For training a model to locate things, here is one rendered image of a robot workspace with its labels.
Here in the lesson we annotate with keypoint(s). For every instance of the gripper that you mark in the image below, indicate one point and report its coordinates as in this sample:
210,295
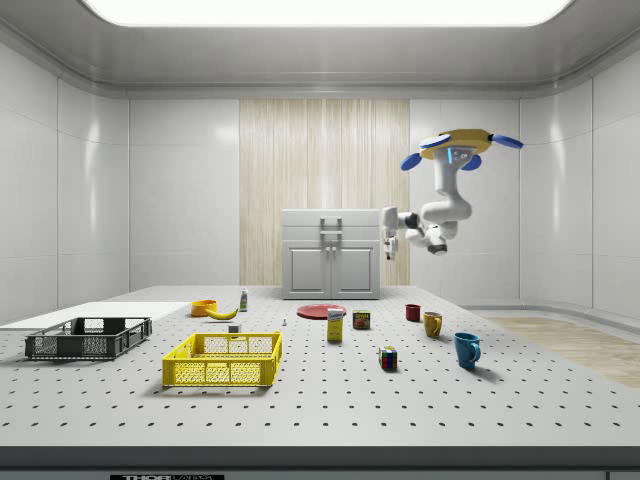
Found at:
389,245

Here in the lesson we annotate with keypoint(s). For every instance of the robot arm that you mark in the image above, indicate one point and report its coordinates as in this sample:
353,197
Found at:
449,186

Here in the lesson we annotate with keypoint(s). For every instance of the white cabinet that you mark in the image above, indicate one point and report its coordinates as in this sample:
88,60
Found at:
330,255

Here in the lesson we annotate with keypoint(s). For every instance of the red mug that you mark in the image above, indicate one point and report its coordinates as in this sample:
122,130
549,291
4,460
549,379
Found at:
412,312

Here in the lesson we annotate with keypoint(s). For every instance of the flat-sided can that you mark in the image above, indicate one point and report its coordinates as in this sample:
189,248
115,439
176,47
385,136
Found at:
361,320

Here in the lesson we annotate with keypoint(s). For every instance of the yellow mug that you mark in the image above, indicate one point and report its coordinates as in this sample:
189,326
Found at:
432,324

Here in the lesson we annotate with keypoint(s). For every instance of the red plate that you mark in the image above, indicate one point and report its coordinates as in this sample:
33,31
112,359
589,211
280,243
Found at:
320,311

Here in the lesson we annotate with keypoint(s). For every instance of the yellow box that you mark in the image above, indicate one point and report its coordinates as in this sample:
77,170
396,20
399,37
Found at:
335,325

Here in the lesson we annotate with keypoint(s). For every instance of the puzzle cube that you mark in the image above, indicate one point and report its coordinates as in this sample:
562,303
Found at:
388,358

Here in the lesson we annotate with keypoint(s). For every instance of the drone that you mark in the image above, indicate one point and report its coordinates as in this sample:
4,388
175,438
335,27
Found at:
462,139

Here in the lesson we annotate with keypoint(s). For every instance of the blue mug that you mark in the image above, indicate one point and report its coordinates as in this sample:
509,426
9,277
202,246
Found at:
467,349

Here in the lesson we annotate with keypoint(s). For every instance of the small white bottle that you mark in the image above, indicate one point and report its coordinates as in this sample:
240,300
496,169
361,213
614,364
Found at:
243,300

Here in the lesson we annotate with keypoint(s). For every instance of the grey cube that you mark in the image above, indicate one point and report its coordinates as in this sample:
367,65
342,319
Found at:
234,328

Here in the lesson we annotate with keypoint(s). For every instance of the banana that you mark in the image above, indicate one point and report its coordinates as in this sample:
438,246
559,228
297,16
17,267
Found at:
222,314

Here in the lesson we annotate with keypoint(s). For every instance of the yellow bowl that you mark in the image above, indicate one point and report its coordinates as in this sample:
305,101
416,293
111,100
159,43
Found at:
203,307

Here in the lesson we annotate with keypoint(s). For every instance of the yellow basket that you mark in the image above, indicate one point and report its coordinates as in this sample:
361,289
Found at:
222,360

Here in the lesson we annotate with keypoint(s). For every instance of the white board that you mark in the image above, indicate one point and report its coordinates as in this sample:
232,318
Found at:
107,311

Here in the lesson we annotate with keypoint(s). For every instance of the dark grey basket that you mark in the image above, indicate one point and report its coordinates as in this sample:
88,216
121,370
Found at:
89,339

